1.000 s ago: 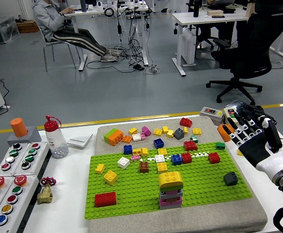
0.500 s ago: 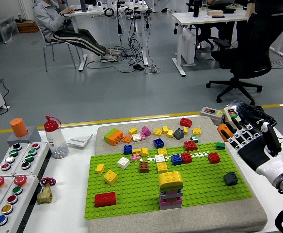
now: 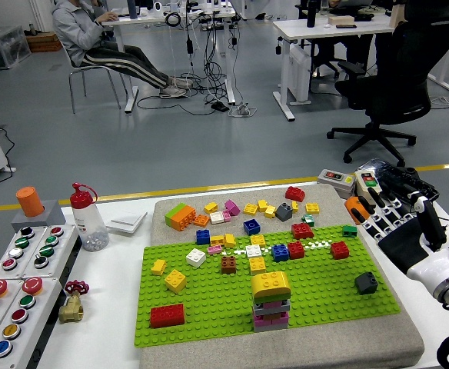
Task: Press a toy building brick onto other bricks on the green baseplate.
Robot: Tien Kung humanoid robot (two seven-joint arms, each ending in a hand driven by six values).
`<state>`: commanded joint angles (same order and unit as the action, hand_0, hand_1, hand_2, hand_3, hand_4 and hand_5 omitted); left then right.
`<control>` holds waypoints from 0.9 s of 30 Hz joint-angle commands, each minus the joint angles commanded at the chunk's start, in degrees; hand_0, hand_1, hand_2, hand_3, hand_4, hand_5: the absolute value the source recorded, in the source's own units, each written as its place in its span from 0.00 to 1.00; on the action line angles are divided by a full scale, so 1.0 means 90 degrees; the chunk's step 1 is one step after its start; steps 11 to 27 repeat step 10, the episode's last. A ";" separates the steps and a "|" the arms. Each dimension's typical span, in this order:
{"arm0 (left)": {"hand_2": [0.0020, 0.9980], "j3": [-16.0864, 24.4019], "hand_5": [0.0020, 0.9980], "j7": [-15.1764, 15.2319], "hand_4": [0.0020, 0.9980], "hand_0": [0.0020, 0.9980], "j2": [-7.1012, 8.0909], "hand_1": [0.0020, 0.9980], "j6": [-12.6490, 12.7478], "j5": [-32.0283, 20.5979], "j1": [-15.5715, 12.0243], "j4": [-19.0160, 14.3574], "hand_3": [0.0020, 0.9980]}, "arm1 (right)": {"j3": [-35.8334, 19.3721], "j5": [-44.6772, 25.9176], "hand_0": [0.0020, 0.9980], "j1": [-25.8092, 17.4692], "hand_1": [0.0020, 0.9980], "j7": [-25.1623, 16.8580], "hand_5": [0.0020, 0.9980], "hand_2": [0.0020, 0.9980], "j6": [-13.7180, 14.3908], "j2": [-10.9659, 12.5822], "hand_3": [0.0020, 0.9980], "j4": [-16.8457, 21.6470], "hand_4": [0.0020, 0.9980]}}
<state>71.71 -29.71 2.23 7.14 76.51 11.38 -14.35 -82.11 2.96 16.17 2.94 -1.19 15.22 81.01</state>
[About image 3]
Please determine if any green toy baseplate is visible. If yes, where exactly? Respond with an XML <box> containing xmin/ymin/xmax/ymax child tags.
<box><xmin>133</xmin><ymin>225</ymin><xmax>403</xmax><ymax>349</ymax></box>

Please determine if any black office chair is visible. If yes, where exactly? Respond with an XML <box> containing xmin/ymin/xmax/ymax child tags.
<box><xmin>326</xmin><ymin>11</ymin><xmax>449</xmax><ymax>167</ymax></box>

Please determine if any orange fruit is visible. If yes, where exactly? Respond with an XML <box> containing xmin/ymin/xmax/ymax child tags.
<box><xmin>344</xmin><ymin>196</ymin><xmax>364</xmax><ymax>226</ymax></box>

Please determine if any brown toy brick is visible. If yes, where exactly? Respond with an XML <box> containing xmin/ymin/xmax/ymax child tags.
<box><xmin>221</xmin><ymin>255</ymin><xmax>238</xmax><ymax>275</ymax></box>

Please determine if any wooden box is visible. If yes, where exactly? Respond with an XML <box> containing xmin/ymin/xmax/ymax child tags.
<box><xmin>327</xmin><ymin>15</ymin><xmax>355</xmax><ymax>27</ymax></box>

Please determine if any yellow curved toy brick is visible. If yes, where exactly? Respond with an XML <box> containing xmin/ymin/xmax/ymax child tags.
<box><xmin>251</xmin><ymin>271</ymin><xmax>292</xmax><ymax>303</ymax></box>

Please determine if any large orange toy brick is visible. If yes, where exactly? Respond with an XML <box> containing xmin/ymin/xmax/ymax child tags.
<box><xmin>170</xmin><ymin>206</ymin><xmax>198</xmax><ymax>232</ymax></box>

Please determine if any white wall switch plate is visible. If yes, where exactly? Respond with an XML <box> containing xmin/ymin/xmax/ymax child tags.
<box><xmin>106</xmin><ymin>210</ymin><xmax>148</xmax><ymax>235</ymax></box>

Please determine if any black bottle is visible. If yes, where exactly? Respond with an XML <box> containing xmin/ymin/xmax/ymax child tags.
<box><xmin>306</xmin><ymin>0</ymin><xmax>321</xmax><ymax>28</ymax></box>

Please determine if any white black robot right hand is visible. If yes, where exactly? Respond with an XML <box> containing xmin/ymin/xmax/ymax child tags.
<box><xmin>353</xmin><ymin>179</ymin><xmax>449</xmax><ymax>294</ymax></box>

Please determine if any white computer tower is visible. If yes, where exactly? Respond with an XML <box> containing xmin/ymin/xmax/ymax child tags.
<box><xmin>288</xmin><ymin>44</ymin><xmax>312</xmax><ymax>105</ymax></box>

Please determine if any grey switch box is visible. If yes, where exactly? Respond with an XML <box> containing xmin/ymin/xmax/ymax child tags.
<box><xmin>317</xmin><ymin>168</ymin><xmax>357</xmax><ymax>200</ymax></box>

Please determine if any clear plastic storage box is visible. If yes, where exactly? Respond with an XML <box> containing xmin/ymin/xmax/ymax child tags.
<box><xmin>0</xmin><ymin>25</ymin><xmax>32</xmax><ymax>72</ymax></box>

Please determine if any grey four-button control box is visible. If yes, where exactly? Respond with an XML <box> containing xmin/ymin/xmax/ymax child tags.
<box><xmin>0</xmin><ymin>225</ymin><xmax>48</xmax><ymax>281</ymax></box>
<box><xmin>22</xmin><ymin>224</ymin><xmax>80</xmax><ymax>280</ymax></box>

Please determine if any brass valve red handwheel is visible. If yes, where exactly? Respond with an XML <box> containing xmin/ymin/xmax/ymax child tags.
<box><xmin>58</xmin><ymin>279</ymin><xmax>90</xmax><ymax>324</ymax></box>

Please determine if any grey metal chair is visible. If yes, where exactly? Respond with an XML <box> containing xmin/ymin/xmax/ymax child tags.
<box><xmin>57</xmin><ymin>28</ymin><xmax>129</xmax><ymax>115</ymax></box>

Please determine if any large lime toy brick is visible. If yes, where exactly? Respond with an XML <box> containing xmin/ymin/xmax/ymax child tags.
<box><xmin>165</xmin><ymin>202</ymin><xmax>189</xmax><ymax>228</ymax></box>

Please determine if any grey sloped toy brick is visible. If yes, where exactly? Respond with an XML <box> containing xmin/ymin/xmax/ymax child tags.
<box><xmin>274</xmin><ymin>201</ymin><xmax>294</xmax><ymax>222</ymax></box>

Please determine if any seated person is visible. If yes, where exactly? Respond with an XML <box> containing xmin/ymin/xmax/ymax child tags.
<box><xmin>311</xmin><ymin>0</ymin><xmax>394</xmax><ymax>78</ymax></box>
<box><xmin>51</xmin><ymin>0</ymin><xmax>194</xmax><ymax>99</ymax></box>

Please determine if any clear squeeze bottle red cap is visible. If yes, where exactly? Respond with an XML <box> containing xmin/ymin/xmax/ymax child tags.
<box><xmin>69</xmin><ymin>182</ymin><xmax>111</xmax><ymax>253</ymax></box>

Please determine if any multicolour toy brick stack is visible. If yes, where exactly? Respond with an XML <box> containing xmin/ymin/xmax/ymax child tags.
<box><xmin>251</xmin><ymin>294</ymin><xmax>292</xmax><ymax>334</ymax></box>

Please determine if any black keyboard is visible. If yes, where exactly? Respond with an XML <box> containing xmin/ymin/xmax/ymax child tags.
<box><xmin>357</xmin><ymin>158</ymin><xmax>440</xmax><ymax>203</ymax></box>

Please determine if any cream switch box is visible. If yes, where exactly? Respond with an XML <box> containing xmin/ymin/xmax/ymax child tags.
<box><xmin>354</xmin><ymin>169</ymin><xmax>383</xmax><ymax>204</ymax></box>

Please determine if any yellow square toy brick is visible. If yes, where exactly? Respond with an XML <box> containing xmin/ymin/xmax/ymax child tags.
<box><xmin>248</xmin><ymin>256</ymin><xmax>268</xmax><ymax>275</ymax></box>
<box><xmin>164</xmin><ymin>268</ymin><xmax>188</xmax><ymax>295</ymax></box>

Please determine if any orange cylinder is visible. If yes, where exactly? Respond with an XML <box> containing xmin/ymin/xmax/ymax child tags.
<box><xmin>15</xmin><ymin>186</ymin><xmax>45</xmax><ymax>218</ymax></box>

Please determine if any red sloped toy brick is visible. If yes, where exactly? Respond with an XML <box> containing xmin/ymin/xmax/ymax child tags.
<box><xmin>284</xmin><ymin>186</ymin><xmax>307</xmax><ymax>202</ymax></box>

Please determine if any dark grey toy brick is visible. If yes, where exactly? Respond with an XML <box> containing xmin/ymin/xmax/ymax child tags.
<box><xmin>354</xmin><ymin>271</ymin><xmax>379</xmax><ymax>296</ymax></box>

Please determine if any grey-brown foam mat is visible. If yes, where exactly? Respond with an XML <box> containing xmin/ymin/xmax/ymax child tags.
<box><xmin>138</xmin><ymin>183</ymin><xmax>426</xmax><ymax>369</ymax></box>

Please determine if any large red toy brick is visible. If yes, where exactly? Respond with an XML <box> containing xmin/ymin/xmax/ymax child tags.
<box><xmin>149</xmin><ymin>303</ymin><xmax>186</xmax><ymax>330</ymax></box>

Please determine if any grey block holder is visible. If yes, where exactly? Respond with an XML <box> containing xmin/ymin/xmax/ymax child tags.
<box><xmin>10</xmin><ymin>199</ymin><xmax>67</xmax><ymax>234</ymax></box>

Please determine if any blue toy brick with hole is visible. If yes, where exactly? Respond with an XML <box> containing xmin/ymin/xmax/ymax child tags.
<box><xmin>243</xmin><ymin>218</ymin><xmax>263</xmax><ymax>236</ymax></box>

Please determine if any wooden crate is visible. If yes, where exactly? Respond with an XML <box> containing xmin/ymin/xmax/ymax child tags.
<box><xmin>25</xmin><ymin>31</ymin><xmax>64</xmax><ymax>54</ymax></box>

